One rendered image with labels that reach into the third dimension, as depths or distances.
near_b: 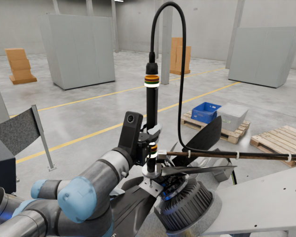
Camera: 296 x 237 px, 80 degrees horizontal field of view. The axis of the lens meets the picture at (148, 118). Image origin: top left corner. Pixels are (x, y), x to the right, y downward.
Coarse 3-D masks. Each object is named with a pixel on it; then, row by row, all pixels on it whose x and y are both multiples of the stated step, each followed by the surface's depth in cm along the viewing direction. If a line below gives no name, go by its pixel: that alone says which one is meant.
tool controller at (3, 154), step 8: (0, 144) 90; (0, 152) 83; (8, 152) 84; (0, 160) 77; (8, 160) 79; (0, 168) 78; (8, 168) 80; (0, 176) 78; (8, 176) 81; (16, 176) 91; (0, 184) 79; (8, 184) 82; (8, 192) 83
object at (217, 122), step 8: (216, 120) 76; (208, 128) 77; (216, 128) 81; (200, 136) 78; (208, 136) 81; (216, 136) 86; (192, 144) 78; (200, 144) 81; (208, 144) 85; (192, 160) 83
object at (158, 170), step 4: (164, 152) 62; (156, 156) 64; (160, 156) 62; (164, 156) 62; (156, 160) 62; (160, 160) 62; (164, 160) 62; (156, 164) 64; (160, 164) 63; (144, 168) 67; (156, 168) 64; (160, 168) 64; (144, 172) 66; (148, 172) 66; (156, 172) 65; (160, 172) 65; (144, 176) 65; (148, 176) 64; (152, 176) 64; (156, 176) 65
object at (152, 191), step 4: (144, 180) 74; (148, 180) 74; (152, 180) 74; (140, 184) 72; (144, 184) 72; (148, 184) 72; (152, 184) 72; (156, 184) 72; (144, 188) 70; (148, 188) 70; (152, 188) 70; (156, 188) 70; (160, 188) 70; (148, 192) 68; (152, 192) 68; (156, 192) 68; (160, 192) 69; (156, 196) 67
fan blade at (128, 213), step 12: (132, 192) 68; (144, 192) 68; (120, 204) 64; (132, 204) 63; (144, 204) 63; (120, 216) 59; (132, 216) 59; (144, 216) 59; (120, 228) 55; (132, 228) 55
